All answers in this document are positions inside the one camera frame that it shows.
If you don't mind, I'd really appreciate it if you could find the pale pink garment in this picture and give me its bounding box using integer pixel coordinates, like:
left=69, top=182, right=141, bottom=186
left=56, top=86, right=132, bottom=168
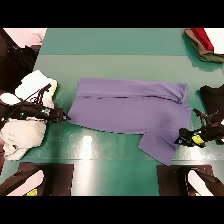
left=3, top=27, right=48, bottom=48

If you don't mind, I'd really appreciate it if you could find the red garment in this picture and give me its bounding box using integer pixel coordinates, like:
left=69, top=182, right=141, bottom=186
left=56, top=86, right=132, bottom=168
left=191, top=27, right=215, bottom=52

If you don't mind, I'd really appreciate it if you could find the beige garment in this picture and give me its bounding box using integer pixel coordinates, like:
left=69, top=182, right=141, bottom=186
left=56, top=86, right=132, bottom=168
left=0, top=117, right=48, bottom=161

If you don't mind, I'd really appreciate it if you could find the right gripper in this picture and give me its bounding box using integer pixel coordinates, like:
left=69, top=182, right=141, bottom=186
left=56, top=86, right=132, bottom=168
left=174, top=127, right=202, bottom=148

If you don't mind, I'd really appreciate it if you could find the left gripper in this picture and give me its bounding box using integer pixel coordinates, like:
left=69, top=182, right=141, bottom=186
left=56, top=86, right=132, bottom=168
left=43, top=106, right=72, bottom=124

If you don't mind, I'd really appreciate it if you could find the black garment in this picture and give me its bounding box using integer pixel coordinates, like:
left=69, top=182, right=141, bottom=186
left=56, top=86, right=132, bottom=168
left=199, top=84, right=224, bottom=116
left=0, top=28, right=41, bottom=95

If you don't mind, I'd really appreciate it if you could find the white garment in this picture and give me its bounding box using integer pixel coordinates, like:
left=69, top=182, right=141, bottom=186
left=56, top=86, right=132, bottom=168
left=14, top=69, right=59, bottom=110
left=203, top=27, right=224, bottom=56

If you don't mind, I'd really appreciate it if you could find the purple T-shirt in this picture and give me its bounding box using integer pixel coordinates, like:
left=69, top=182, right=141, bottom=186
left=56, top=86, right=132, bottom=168
left=67, top=77, right=193, bottom=167

